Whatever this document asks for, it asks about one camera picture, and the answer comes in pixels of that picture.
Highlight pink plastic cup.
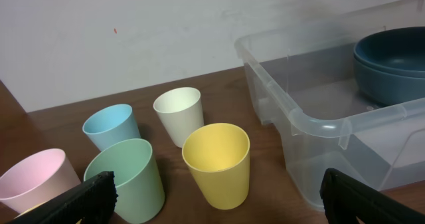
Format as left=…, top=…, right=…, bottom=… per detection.
left=1, top=148, right=81, bottom=213

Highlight clear plastic storage bin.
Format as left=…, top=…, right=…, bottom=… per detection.
left=234, top=0, right=424, bottom=210

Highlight blue plastic cup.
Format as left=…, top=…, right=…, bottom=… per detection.
left=82, top=104, right=141, bottom=152

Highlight cream plastic cup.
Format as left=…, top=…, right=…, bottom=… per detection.
left=153, top=87, right=205, bottom=148

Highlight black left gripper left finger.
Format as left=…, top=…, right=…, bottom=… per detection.
left=9, top=171, right=118, bottom=224

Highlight dark blue bowl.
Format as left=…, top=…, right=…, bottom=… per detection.
left=353, top=27, right=424, bottom=78
left=353, top=58, right=424, bottom=106

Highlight green plastic cup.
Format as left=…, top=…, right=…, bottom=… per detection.
left=84, top=138, right=165, bottom=223

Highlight yellow plastic cup near bin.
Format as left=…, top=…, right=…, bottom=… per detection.
left=182, top=123, right=250, bottom=210

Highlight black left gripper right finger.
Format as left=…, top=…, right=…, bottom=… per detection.
left=319, top=168, right=424, bottom=224

